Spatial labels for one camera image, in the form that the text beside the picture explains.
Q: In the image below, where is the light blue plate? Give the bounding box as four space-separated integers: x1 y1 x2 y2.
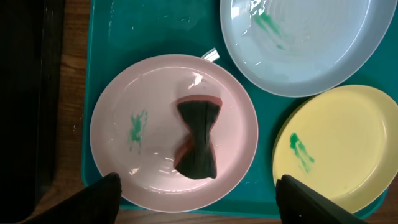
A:
220 0 397 98

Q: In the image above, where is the teal plastic tray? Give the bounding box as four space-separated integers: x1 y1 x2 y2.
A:
80 0 398 220

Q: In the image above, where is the yellow-green plate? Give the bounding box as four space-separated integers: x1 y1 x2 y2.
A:
272 85 397 213

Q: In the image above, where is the black plastic tray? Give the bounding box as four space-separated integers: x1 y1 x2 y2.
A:
1 0 65 223

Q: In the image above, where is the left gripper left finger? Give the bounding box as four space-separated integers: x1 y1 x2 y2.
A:
26 172 122 224

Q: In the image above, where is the pink plate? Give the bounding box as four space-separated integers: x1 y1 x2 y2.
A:
90 54 259 213

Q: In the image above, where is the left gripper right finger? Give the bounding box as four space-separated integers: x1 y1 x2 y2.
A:
275 175 366 224

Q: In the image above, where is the black and red sponge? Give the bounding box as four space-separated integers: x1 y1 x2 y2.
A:
174 95 223 180

